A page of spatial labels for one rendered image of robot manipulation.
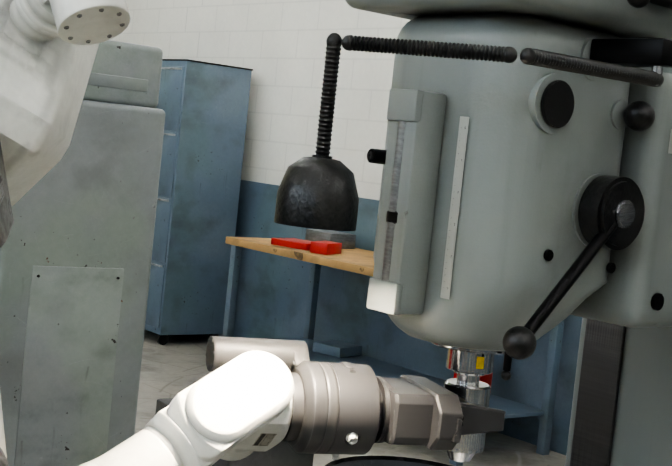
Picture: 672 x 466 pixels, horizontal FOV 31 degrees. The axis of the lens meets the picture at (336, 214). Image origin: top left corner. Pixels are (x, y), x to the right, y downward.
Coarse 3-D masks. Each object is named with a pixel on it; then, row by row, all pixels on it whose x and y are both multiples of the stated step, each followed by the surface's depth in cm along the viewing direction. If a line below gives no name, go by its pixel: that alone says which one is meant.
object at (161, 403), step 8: (160, 400) 160; (168, 400) 160; (160, 408) 159; (272, 448) 145; (280, 448) 146; (288, 448) 146; (248, 456) 144; (256, 456) 144; (264, 456) 145; (272, 456) 145; (280, 456) 146; (288, 456) 147; (296, 456) 147; (304, 456) 148; (312, 456) 148; (216, 464) 145; (224, 464) 143; (232, 464) 143; (240, 464) 143; (248, 464) 144; (256, 464) 144; (264, 464) 145; (272, 464) 146; (280, 464) 146; (288, 464) 147; (296, 464) 147; (304, 464) 148; (312, 464) 149
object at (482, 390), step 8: (448, 384) 120; (456, 384) 120; (464, 384) 120; (480, 384) 121; (488, 384) 122; (456, 392) 120; (464, 392) 119; (472, 392) 119; (480, 392) 120; (488, 392) 120
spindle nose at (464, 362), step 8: (448, 352) 121; (456, 352) 120; (464, 352) 119; (448, 360) 121; (456, 360) 120; (464, 360) 119; (472, 360) 119; (488, 360) 120; (448, 368) 121; (456, 368) 120; (464, 368) 119; (472, 368) 119; (488, 368) 120
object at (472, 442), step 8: (464, 400) 119; (472, 400) 119; (480, 400) 120; (488, 400) 121; (464, 440) 120; (472, 440) 120; (480, 440) 120; (456, 448) 120; (464, 448) 120; (472, 448) 120; (480, 448) 120
